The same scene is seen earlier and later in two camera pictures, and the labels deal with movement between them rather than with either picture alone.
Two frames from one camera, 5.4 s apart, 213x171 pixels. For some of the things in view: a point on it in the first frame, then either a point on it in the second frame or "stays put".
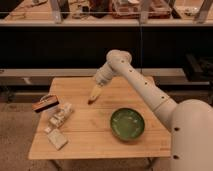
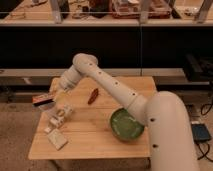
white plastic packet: [61, 114] stays put
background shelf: [106, 13] stays put
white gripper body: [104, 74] to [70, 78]
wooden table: [76, 129] stays put
